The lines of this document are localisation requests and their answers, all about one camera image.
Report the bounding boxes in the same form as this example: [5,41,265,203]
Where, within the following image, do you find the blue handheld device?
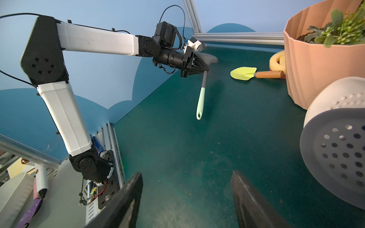
[91,136,104,154]

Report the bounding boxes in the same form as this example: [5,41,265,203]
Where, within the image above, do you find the pink ribbed flower pot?
[284,0,365,109]

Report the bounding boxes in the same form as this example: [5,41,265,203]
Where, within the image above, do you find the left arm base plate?
[80,150,120,210]

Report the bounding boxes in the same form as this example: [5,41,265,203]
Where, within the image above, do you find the all grey slotted skimmer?
[196,53,218,120]

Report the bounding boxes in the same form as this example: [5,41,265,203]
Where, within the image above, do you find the green white artificial flowers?
[297,1,365,48]

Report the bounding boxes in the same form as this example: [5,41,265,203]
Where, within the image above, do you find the yellow smiley sponge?
[269,50,286,75]

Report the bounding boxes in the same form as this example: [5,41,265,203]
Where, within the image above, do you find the grey skimmer mint handle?
[300,108,365,210]

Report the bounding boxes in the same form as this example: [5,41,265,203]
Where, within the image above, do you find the green small spatula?
[230,67,284,81]

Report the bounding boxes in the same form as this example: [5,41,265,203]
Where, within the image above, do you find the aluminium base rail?
[86,123,125,225]

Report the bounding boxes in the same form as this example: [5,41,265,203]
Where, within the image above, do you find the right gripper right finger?
[231,171,292,228]

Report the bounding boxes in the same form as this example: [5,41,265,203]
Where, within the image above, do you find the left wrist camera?
[183,37,202,53]

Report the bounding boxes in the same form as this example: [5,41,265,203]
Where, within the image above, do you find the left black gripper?
[180,46,211,78]

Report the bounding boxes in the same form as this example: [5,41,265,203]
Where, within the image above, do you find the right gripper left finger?
[86,172,143,228]

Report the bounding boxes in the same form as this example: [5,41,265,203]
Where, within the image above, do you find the cream skimmer wooden handle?
[304,77,365,125]

